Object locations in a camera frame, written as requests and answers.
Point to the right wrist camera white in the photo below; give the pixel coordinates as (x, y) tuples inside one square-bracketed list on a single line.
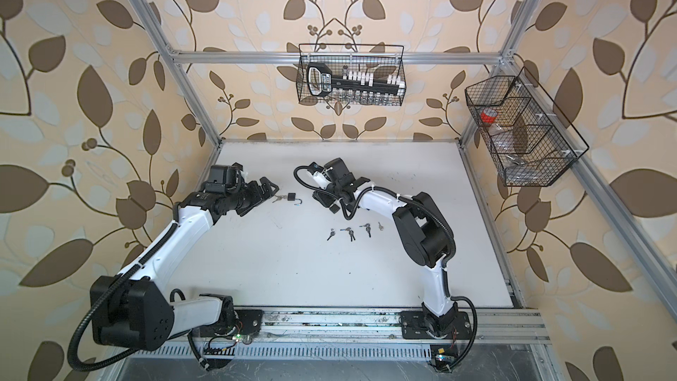
[(335, 177)]

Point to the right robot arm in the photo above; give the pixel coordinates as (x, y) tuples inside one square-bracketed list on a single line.
[(427, 239)]

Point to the black padlock with keys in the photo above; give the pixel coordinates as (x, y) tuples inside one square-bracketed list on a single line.
[(290, 197)]

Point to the red capped item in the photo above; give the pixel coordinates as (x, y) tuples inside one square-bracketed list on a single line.
[(488, 116)]

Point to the clear plastic bag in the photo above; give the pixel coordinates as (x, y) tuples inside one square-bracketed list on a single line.
[(535, 168)]

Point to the side wire basket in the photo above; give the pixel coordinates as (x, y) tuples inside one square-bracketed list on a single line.
[(527, 117)]

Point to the small key pair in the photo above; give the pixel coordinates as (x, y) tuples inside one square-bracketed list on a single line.
[(367, 228)]

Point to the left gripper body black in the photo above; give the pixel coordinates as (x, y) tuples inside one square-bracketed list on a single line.
[(249, 196)]

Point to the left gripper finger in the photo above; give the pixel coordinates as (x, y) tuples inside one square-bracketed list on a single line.
[(268, 186), (268, 197)]

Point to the black socket set holder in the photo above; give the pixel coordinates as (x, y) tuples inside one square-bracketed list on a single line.
[(321, 81)]

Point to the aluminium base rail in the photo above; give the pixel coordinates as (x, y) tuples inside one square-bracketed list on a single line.
[(366, 334)]

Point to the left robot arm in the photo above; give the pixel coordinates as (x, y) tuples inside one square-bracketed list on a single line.
[(133, 311)]

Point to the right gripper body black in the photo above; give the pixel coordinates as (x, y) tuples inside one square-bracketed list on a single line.
[(329, 196)]

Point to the back wire basket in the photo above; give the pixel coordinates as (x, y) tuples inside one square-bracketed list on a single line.
[(381, 58)]

